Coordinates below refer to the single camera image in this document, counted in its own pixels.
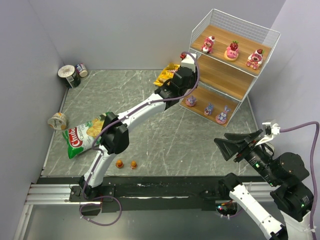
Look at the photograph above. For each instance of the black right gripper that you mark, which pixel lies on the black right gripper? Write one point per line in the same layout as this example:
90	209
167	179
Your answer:
244	149

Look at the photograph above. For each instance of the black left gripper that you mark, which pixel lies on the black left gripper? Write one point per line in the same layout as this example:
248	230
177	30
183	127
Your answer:
185	72

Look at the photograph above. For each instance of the purple bunny donut toy front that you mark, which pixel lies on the purple bunny donut toy front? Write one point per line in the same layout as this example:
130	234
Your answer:
191	101

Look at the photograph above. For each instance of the pink bear cream hat toy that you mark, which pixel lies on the pink bear cream hat toy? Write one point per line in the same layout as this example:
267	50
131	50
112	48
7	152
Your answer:
208	44

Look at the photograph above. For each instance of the pink bear strawberry donut toy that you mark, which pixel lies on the pink bear strawberry donut toy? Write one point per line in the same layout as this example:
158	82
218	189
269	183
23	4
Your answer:
232	52

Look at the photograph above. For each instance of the pink bear cake toy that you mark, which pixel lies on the pink bear cake toy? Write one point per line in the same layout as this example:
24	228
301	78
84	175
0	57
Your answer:
255	59

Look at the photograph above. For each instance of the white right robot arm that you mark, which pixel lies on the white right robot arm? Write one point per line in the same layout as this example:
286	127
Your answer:
285	174

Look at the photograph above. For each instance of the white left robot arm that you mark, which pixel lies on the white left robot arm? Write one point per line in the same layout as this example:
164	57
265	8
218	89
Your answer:
114	136

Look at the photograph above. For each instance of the yellow Lays chips bag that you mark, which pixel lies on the yellow Lays chips bag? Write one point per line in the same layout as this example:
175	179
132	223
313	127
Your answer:
166	74

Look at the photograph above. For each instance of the orange bear toy middle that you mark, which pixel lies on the orange bear toy middle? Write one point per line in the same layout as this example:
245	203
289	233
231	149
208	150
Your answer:
133	165

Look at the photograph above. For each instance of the orange bear toy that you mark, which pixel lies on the orange bear toy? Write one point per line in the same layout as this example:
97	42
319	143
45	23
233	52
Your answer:
119	164
133	165

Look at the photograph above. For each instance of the blue white tipped can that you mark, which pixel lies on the blue white tipped can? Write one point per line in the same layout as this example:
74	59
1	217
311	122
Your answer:
81	70

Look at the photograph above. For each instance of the orange bear toy left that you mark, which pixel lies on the orange bear toy left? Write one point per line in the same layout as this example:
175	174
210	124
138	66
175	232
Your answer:
119	164

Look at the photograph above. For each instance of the black labelled can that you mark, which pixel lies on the black labelled can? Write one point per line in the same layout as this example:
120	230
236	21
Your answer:
70	76

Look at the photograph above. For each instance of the green cassava chips bag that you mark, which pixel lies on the green cassava chips bag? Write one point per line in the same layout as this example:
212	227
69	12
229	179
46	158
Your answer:
80	138

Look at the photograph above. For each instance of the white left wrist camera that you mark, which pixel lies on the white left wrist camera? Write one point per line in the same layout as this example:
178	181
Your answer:
187	61

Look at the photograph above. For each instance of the white wire wooden shelf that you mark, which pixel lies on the white wire wooden shelf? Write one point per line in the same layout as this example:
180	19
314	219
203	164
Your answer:
225	83

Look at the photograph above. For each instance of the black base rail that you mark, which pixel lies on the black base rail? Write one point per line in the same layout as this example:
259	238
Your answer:
150	193

